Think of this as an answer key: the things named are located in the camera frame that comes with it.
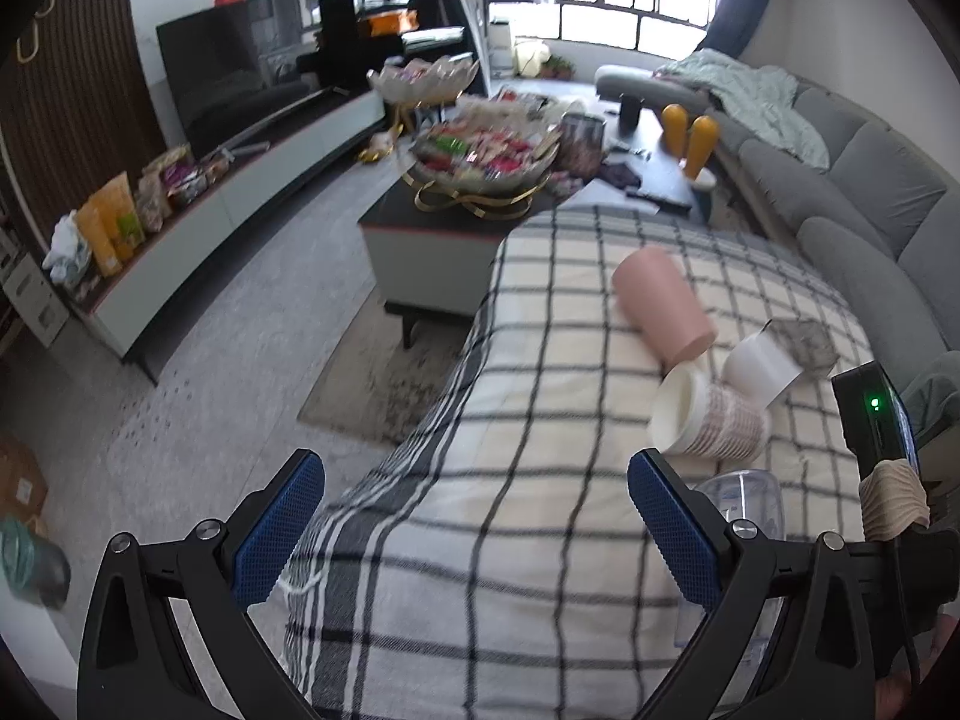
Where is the clear plastic cup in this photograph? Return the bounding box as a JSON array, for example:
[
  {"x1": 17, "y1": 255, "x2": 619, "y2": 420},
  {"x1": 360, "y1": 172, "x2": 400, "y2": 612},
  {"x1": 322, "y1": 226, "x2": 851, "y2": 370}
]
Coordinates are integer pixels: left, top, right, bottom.
[{"x1": 697, "y1": 470, "x2": 784, "y2": 665}]

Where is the white pink patterned paper cup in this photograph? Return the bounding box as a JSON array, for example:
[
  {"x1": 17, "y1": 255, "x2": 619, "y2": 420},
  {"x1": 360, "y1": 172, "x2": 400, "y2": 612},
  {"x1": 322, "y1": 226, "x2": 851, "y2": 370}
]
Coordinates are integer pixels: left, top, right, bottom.
[{"x1": 649, "y1": 362, "x2": 770, "y2": 461}]

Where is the grey glass cup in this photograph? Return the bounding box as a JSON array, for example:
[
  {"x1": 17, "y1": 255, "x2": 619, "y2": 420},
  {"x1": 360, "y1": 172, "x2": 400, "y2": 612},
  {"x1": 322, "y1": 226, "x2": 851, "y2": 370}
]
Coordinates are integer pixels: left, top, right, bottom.
[{"x1": 765, "y1": 317, "x2": 839, "y2": 377}]

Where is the green bag on floor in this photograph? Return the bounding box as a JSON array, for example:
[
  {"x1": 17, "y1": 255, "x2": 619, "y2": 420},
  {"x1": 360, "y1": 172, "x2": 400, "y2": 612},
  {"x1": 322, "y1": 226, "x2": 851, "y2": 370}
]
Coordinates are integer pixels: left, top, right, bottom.
[{"x1": 2, "y1": 517, "x2": 71, "y2": 610}]

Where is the cardboard box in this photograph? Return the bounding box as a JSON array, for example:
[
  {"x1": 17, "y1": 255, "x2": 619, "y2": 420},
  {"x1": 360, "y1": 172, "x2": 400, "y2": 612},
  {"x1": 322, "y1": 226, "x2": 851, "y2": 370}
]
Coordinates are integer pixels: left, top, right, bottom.
[{"x1": 0, "y1": 433, "x2": 49, "y2": 528}]

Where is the black device green light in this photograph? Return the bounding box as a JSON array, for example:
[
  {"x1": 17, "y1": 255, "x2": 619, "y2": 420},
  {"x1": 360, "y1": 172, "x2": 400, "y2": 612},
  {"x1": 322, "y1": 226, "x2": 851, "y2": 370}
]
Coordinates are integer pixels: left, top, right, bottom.
[{"x1": 830, "y1": 361, "x2": 921, "y2": 479}]

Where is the plaid checkered cloth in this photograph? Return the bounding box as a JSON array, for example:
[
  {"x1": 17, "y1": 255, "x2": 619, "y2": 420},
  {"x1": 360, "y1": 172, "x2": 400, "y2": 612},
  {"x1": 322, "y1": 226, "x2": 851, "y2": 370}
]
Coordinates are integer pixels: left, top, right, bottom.
[{"x1": 283, "y1": 206, "x2": 872, "y2": 718}]

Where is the long white tv cabinet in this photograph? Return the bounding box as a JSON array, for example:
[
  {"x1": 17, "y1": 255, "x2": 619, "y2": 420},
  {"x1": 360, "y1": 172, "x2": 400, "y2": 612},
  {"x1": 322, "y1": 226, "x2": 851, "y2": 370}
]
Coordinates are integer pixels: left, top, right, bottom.
[{"x1": 82, "y1": 91, "x2": 386, "y2": 361}]

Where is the beige floor rug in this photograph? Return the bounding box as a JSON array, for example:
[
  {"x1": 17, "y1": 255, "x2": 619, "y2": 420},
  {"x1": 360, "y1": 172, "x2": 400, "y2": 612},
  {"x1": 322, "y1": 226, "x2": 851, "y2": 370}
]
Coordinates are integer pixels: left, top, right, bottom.
[{"x1": 298, "y1": 291, "x2": 470, "y2": 445}]

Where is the orange snack bag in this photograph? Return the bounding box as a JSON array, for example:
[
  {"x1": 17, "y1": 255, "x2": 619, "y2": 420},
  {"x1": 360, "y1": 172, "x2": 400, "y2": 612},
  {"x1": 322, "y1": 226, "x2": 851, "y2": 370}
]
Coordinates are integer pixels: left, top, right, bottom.
[{"x1": 88, "y1": 172, "x2": 145, "y2": 263}]

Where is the grey sectional sofa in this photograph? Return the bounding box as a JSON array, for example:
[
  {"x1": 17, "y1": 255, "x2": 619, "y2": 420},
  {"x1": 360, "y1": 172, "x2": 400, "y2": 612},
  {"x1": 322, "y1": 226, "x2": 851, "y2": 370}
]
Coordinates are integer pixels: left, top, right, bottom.
[{"x1": 592, "y1": 62, "x2": 960, "y2": 436}]

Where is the dark top coffee table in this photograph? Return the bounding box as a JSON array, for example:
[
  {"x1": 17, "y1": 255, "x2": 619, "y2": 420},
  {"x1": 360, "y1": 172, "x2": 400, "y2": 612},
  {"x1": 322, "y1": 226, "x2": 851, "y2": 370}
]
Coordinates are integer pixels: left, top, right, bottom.
[{"x1": 359, "y1": 80, "x2": 711, "y2": 349}]

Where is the right orange bottle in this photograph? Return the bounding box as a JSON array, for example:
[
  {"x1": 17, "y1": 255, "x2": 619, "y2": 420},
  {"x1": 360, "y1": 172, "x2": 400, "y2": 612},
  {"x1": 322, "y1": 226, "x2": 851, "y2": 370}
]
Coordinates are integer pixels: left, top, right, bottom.
[{"x1": 683, "y1": 114, "x2": 719, "y2": 181}]

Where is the orange bottle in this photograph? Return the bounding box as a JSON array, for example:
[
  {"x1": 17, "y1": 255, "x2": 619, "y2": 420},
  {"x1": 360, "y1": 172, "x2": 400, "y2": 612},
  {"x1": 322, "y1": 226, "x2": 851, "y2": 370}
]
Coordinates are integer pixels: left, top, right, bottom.
[
  {"x1": 661, "y1": 103, "x2": 688, "y2": 160},
  {"x1": 683, "y1": 114, "x2": 719, "y2": 181}
]

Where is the light green blanket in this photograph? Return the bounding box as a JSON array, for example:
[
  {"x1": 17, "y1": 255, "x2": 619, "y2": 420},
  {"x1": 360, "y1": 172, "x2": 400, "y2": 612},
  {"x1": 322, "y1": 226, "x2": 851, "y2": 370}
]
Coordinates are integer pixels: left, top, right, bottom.
[{"x1": 658, "y1": 49, "x2": 830, "y2": 171}]

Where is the left orange bottle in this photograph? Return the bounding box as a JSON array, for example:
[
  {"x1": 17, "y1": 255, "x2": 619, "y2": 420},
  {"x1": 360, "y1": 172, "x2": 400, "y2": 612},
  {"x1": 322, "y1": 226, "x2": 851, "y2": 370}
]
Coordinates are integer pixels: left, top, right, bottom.
[{"x1": 661, "y1": 103, "x2": 688, "y2": 160}]

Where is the dark patterned tin can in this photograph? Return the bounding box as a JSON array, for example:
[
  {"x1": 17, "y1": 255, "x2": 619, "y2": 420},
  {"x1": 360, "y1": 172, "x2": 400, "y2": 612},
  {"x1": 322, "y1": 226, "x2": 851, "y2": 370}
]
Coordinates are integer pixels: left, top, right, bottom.
[{"x1": 555, "y1": 112, "x2": 605, "y2": 181}]

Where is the large snack bowl gold stand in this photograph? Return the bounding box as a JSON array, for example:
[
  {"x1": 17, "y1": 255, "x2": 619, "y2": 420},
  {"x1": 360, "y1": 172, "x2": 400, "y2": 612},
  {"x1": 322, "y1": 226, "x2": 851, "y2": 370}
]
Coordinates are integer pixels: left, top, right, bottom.
[{"x1": 400, "y1": 121, "x2": 560, "y2": 221}]

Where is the black television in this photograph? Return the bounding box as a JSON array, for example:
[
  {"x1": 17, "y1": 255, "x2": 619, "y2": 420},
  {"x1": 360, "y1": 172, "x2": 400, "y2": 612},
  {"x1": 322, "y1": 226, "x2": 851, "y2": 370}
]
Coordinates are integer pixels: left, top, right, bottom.
[{"x1": 156, "y1": 0, "x2": 324, "y2": 156}]

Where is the small snack bowl gold stand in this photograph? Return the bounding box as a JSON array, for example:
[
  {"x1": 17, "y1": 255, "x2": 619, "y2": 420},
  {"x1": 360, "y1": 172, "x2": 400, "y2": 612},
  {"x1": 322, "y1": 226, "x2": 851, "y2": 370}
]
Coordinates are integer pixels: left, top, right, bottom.
[{"x1": 366, "y1": 54, "x2": 480, "y2": 137}]

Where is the black piano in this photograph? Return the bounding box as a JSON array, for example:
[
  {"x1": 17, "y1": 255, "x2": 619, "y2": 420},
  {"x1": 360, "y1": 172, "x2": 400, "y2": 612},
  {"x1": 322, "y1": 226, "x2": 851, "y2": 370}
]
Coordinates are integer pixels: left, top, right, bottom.
[{"x1": 296, "y1": 0, "x2": 473, "y2": 93}]

